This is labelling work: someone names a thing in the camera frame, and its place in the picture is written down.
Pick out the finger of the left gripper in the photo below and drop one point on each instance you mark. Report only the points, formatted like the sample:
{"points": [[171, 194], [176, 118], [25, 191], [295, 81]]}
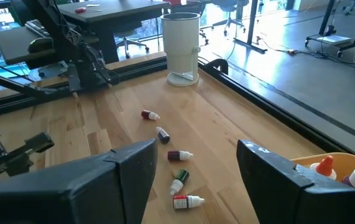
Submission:
{"points": [[38, 144], [18, 168]]}

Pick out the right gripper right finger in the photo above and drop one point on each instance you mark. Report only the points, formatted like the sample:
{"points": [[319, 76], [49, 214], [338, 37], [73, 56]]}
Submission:
{"points": [[289, 199]]}

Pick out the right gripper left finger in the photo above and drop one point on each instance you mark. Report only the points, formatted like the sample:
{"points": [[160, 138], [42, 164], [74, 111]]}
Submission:
{"points": [[71, 193]]}

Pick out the large orange-capped food coloring bottle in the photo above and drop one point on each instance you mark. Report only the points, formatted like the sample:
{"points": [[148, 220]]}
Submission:
{"points": [[325, 166]]}

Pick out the yellow plastic bin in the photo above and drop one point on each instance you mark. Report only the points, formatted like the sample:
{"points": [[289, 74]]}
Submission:
{"points": [[348, 160]]}

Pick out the small dark blue dropper bottle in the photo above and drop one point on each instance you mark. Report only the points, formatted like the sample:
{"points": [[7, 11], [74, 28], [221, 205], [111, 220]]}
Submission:
{"points": [[163, 136]]}

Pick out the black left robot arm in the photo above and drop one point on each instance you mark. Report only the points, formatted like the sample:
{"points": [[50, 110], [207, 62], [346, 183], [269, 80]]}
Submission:
{"points": [[68, 46]]}

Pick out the black computer mouse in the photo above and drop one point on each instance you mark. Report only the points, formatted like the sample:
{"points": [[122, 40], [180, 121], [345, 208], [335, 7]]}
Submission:
{"points": [[40, 45]]}

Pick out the grey keyboard tray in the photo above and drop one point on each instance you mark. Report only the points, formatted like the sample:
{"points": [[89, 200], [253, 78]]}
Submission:
{"points": [[12, 43]]}

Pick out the small red-labelled dropper bottle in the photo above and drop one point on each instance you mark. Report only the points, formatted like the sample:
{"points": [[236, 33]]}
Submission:
{"points": [[183, 202]]}

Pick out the small dark red dropper bottle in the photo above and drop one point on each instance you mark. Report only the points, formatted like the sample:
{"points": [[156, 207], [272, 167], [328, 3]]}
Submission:
{"points": [[147, 114]]}

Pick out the small green dropper bottle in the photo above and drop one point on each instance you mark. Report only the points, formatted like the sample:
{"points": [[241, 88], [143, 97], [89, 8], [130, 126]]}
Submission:
{"points": [[181, 178]]}

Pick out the small maroon dropper bottle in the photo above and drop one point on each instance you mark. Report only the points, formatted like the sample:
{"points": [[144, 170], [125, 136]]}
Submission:
{"points": [[175, 155]]}

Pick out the black keyboard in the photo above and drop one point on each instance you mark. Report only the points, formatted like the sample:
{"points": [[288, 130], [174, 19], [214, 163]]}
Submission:
{"points": [[37, 28]]}

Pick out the black office chair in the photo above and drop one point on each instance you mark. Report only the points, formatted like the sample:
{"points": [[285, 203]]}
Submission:
{"points": [[127, 43], [227, 3]]}

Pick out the dark grey desk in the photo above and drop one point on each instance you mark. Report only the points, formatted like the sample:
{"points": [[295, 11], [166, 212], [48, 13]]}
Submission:
{"points": [[118, 11]]}

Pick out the white cylindrical container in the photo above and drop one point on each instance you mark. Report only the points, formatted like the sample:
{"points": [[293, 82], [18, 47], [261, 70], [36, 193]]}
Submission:
{"points": [[180, 43]]}

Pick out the black pole stand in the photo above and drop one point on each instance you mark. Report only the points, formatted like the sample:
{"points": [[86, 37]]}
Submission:
{"points": [[251, 21]]}

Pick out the black aluminium table frame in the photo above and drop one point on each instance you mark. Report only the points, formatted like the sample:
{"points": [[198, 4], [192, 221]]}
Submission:
{"points": [[140, 71]]}

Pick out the black wheeled cart frame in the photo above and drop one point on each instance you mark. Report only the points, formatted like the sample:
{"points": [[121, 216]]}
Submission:
{"points": [[334, 39]]}

